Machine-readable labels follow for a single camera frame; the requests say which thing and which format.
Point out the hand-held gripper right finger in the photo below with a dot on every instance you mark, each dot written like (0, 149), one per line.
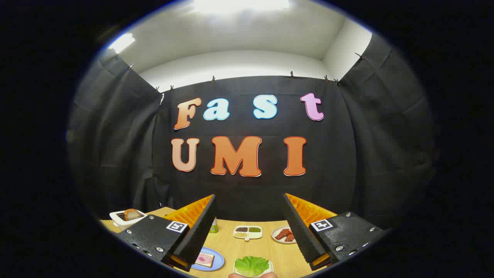
(299, 231)

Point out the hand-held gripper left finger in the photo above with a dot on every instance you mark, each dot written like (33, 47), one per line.
(200, 231)

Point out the green lettuce leaf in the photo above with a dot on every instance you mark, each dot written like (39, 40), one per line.
(251, 265)

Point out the toasted bread slice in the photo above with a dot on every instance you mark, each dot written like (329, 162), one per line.
(132, 214)

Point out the brown meat piece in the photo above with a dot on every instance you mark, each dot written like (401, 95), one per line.
(281, 234)
(289, 238)

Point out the green metal bottle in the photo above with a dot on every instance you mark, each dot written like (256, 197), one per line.
(214, 227)

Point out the white oval plate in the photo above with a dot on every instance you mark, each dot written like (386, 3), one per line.
(276, 236)

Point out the pink ham slice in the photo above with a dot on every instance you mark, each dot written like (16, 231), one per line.
(203, 259)

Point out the white bread slice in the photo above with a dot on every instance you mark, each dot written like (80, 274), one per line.
(212, 261)

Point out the blue plate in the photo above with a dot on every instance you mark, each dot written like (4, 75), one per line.
(218, 260)

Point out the yellow soybeans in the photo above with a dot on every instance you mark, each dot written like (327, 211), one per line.
(241, 234)

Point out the small white square plate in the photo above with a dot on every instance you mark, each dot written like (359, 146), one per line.
(271, 266)

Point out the white divided dish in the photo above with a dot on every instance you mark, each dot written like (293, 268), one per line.
(247, 236)

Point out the white toaster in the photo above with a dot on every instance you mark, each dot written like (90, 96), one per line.
(123, 225)

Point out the row of small cloth clips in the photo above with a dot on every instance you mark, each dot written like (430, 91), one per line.
(292, 74)

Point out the ceiling light panel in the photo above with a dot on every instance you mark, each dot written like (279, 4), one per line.
(239, 4)
(122, 42)

